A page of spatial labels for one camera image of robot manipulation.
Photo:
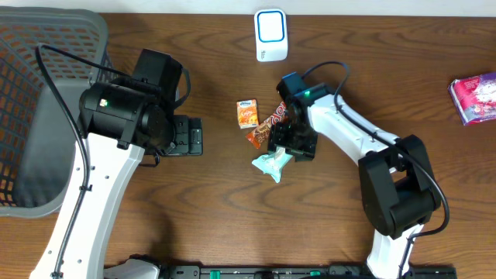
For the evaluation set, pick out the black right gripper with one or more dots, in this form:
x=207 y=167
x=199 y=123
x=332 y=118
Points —
x=304 y=153

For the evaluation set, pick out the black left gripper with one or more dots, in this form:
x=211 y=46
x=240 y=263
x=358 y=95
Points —
x=190 y=136

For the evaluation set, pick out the teal snack wrapper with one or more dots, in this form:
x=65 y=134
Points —
x=273 y=163

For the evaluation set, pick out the red chocolate bar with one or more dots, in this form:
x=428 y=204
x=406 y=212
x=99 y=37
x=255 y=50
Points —
x=261 y=133

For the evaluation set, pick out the small orange juice carton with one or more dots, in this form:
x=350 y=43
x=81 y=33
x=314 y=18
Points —
x=247 y=114

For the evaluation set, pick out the purple snack packet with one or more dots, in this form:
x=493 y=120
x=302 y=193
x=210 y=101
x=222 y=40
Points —
x=474 y=98

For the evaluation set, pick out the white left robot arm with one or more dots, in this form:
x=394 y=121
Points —
x=120 y=122

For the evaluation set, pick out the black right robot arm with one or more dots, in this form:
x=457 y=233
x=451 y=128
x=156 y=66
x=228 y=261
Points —
x=398 y=190

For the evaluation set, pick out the white barcode scanner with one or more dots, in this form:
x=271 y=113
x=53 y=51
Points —
x=271 y=35

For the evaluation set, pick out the grey plastic basket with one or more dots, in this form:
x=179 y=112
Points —
x=37 y=144

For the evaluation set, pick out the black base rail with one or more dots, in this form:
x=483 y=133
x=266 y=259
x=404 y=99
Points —
x=337 y=270

